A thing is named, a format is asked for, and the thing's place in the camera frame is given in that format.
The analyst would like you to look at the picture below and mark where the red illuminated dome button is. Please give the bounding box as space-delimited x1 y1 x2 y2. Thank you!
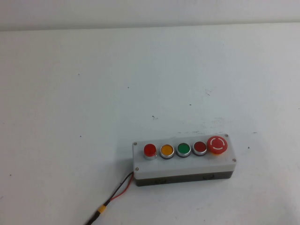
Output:
143 144 158 161

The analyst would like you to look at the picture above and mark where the yellow round push button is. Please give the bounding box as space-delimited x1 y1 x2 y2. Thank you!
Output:
159 144 175 160

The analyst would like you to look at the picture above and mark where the thin black wire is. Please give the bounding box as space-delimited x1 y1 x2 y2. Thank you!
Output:
105 172 135 206

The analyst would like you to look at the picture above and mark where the red mushroom emergency stop button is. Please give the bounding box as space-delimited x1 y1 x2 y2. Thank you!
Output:
207 135 228 156

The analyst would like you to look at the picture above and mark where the green round push button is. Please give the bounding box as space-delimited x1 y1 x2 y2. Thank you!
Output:
176 142 192 158

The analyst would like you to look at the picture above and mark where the dark red flat push button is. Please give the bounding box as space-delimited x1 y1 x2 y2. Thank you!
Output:
192 141 208 157

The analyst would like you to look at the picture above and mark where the grey push-button control box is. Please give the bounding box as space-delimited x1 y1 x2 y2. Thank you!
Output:
132 134 237 188

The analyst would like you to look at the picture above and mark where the yellow plug with black cable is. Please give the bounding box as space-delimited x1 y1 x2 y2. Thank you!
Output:
84 204 107 225

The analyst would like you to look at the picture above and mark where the thin red wire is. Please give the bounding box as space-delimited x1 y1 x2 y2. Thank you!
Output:
109 174 135 202

